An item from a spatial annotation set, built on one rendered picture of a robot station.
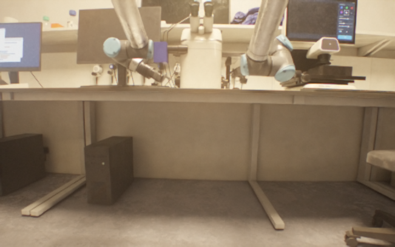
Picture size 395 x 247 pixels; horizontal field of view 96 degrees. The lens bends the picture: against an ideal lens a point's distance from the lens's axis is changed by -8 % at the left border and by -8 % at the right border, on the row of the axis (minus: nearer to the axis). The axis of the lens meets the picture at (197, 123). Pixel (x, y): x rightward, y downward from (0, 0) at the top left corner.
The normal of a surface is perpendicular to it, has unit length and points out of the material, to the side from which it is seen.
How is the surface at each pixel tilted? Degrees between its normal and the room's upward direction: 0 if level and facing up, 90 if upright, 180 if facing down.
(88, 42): 86
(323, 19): 92
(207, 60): 91
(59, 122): 90
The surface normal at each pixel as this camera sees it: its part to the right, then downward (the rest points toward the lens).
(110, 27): -0.03, 0.04
